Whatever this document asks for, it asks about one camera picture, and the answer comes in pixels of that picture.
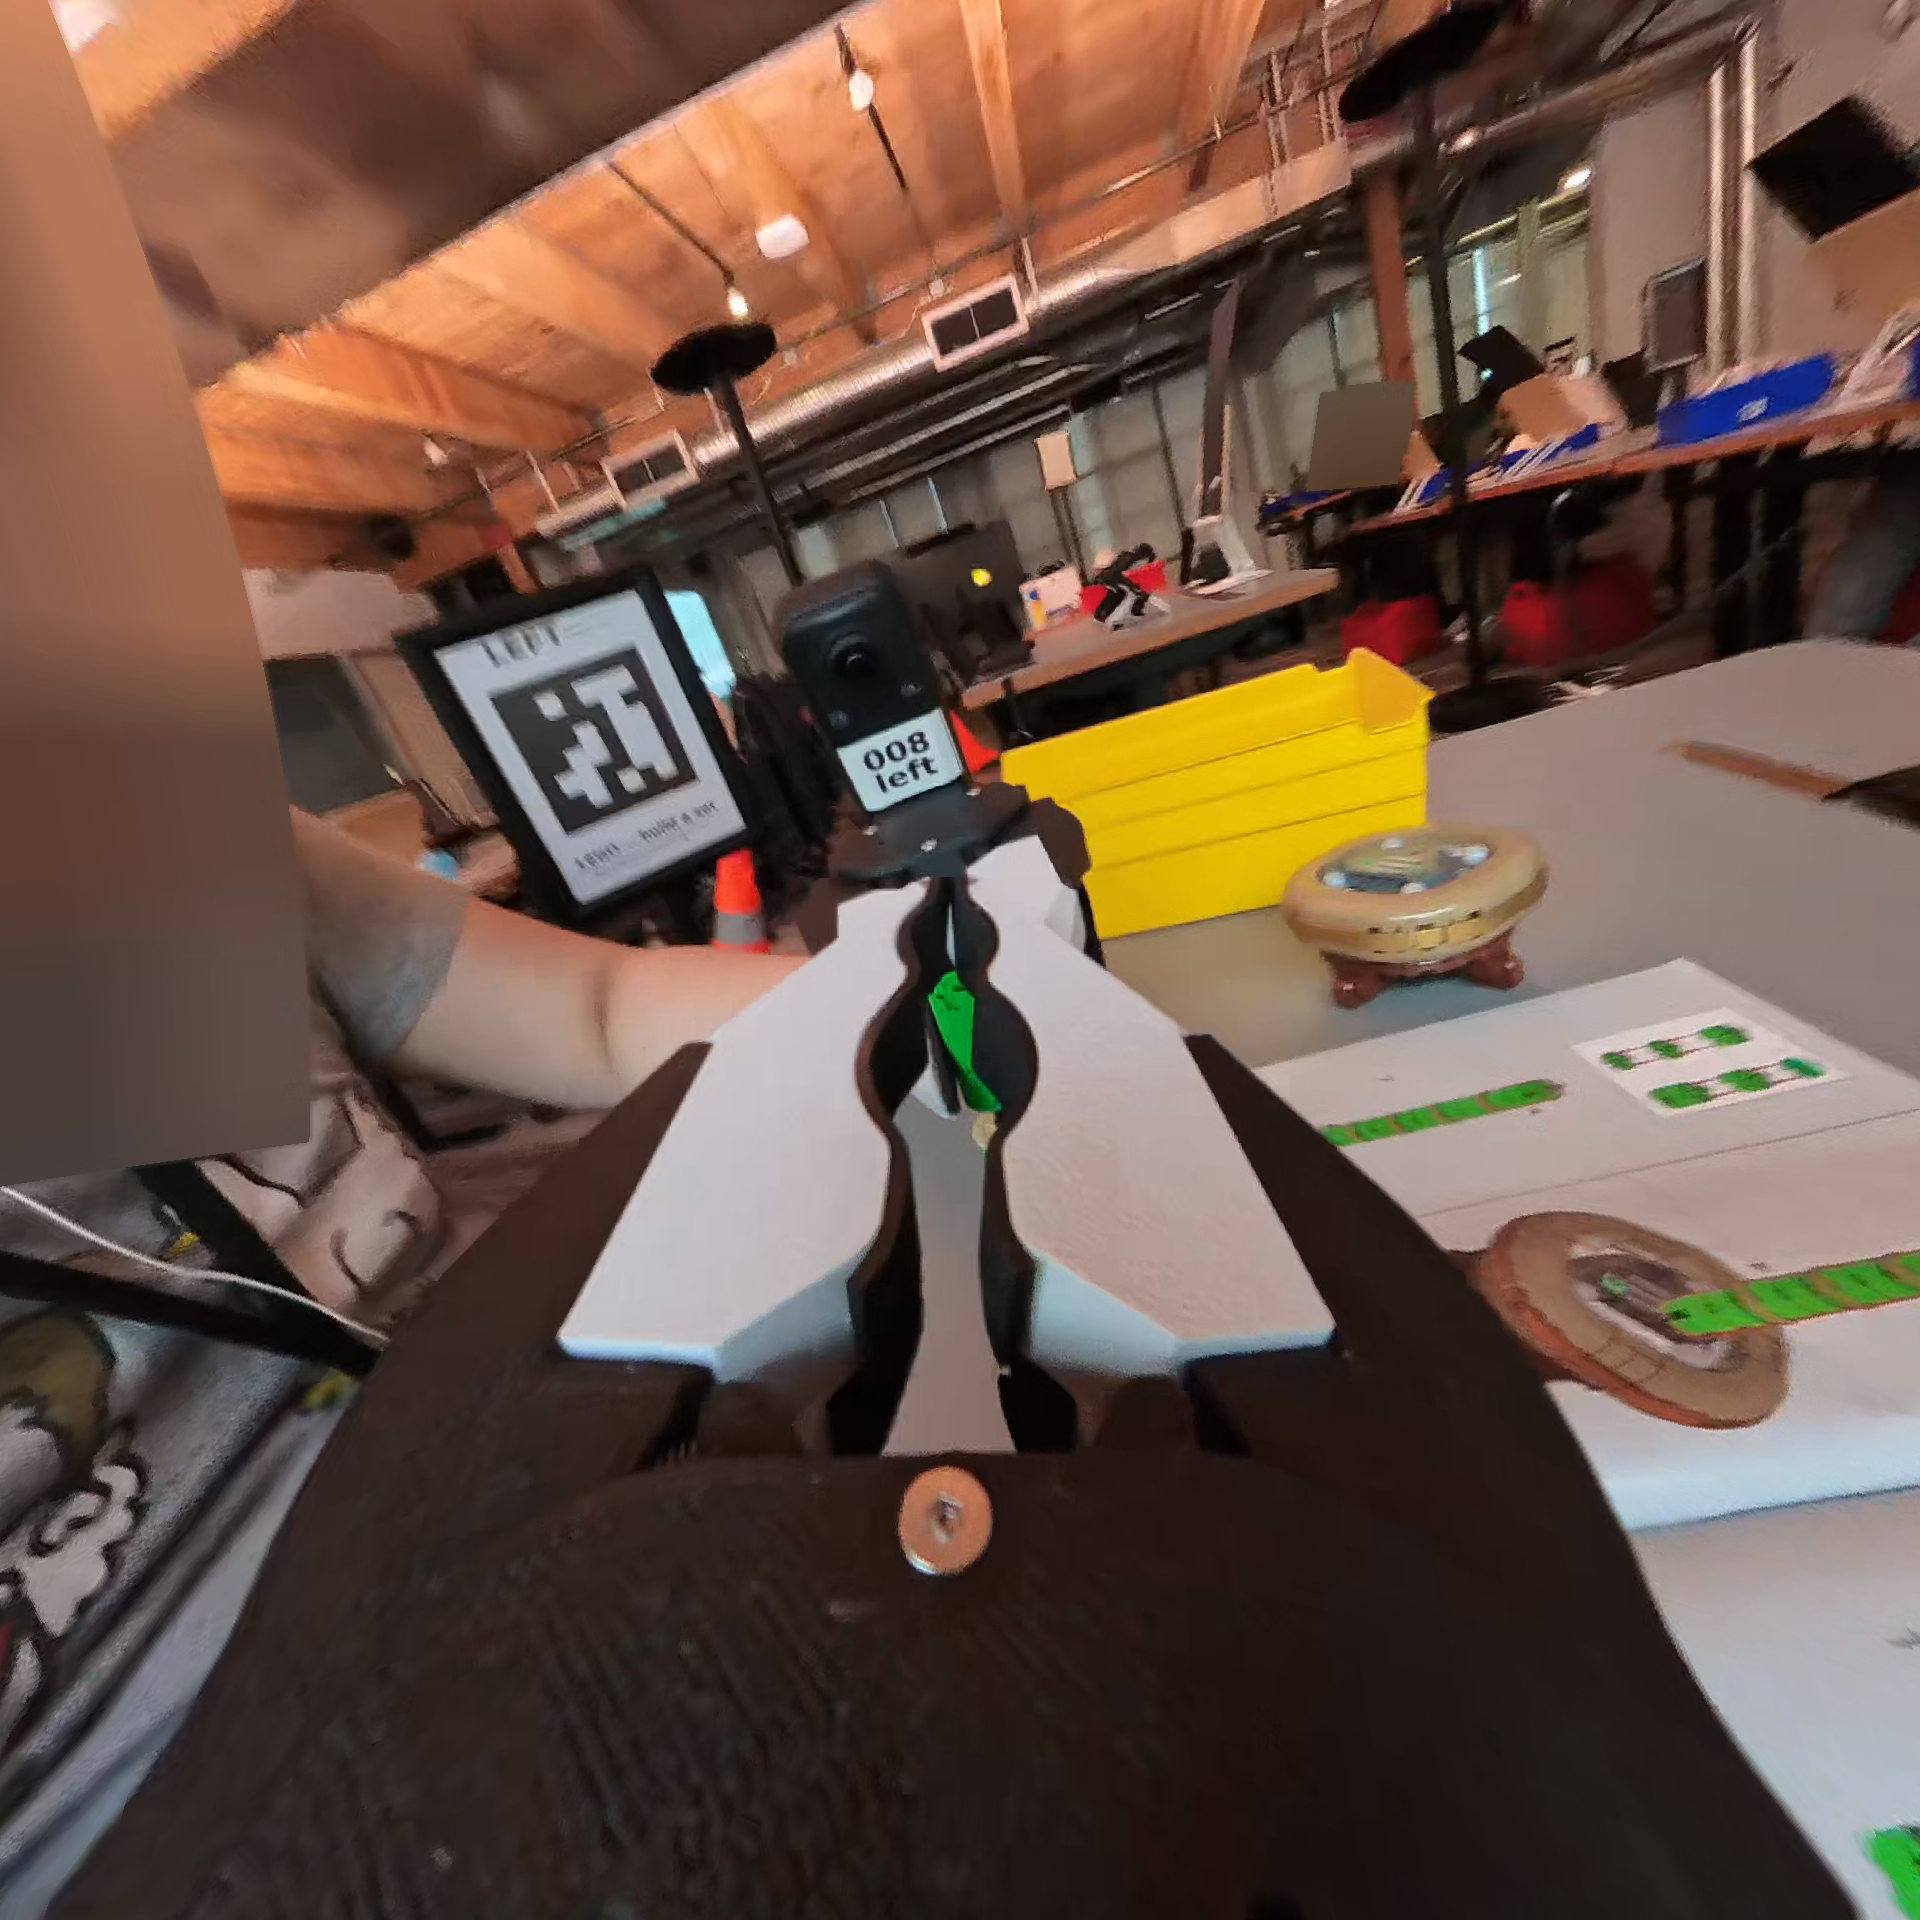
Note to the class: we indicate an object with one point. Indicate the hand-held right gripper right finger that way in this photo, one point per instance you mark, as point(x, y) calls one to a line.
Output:
point(1154, 1196)

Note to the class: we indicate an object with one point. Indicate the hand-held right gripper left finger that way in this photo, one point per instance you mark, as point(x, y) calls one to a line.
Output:
point(750, 1196)

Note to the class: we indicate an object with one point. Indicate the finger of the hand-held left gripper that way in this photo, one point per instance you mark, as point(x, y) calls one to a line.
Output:
point(1039, 885)
point(867, 897)

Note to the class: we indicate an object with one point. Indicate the green toy bamboo stalk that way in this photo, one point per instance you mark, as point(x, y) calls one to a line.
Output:
point(949, 1033)

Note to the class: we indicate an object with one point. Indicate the person's left forearm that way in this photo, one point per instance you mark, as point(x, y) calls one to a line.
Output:
point(606, 1021)

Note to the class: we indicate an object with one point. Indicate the grey desk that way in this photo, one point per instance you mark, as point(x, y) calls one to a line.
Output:
point(1646, 871)

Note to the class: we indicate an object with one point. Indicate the orange traffic cone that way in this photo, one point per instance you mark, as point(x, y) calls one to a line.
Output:
point(739, 897)

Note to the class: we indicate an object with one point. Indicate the black monitor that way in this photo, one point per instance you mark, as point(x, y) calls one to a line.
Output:
point(988, 615)

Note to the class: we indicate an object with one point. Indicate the black jacket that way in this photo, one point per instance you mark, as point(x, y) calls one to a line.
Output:
point(785, 783)

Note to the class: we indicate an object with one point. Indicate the small white box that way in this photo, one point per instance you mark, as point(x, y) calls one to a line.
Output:
point(1052, 595)

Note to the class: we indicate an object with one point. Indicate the yellow plastic bin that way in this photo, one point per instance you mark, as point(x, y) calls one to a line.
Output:
point(1250, 811)

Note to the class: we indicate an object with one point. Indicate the black framed marker sign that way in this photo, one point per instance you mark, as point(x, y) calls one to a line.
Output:
point(606, 725)

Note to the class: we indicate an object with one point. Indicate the black device on stand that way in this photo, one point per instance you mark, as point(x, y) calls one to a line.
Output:
point(1123, 587)

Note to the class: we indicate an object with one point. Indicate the hanging paper sign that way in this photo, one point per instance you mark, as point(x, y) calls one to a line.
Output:
point(1056, 460)

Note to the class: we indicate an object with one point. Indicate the ceiling air vent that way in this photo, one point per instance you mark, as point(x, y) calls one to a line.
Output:
point(651, 467)
point(973, 318)

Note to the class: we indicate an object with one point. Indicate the grey background table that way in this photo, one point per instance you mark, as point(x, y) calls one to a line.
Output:
point(1168, 615)

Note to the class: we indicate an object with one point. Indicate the black pole stand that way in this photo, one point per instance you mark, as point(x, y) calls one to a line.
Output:
point(1430, 68)
point(716, 362)

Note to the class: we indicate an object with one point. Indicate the tan round toy pot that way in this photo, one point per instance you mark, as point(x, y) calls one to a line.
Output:
point(1414, 914)

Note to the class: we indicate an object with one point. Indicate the slanted panel on white stand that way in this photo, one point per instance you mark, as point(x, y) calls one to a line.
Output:
point(1229, 432)

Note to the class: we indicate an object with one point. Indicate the red container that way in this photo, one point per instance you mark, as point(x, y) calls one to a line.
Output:
point(1386, 635)
point(1576, 615)

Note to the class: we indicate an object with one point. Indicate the open instruction booklet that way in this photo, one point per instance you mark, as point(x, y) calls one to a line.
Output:
point(1722, 1137)

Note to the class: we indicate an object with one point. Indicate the person's grey printed shirt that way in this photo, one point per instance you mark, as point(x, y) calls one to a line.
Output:
point(148, 1502)

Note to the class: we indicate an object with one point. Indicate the brown flat strip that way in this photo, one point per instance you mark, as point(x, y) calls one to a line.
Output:
point(1751, 764)

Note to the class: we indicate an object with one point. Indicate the long wooden table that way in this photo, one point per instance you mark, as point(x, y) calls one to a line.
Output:
point(1646, 448)

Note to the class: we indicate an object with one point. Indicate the blue plastic bin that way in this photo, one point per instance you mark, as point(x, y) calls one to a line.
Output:
point(1742, 400)

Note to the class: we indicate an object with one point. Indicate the tan board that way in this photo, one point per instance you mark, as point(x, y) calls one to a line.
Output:
point(1877, 279)

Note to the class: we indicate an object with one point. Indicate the black screen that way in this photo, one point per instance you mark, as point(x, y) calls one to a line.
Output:
point(1835, 168)

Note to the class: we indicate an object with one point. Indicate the silver ventilation duct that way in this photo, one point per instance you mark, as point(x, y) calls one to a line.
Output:
point(844, 379)

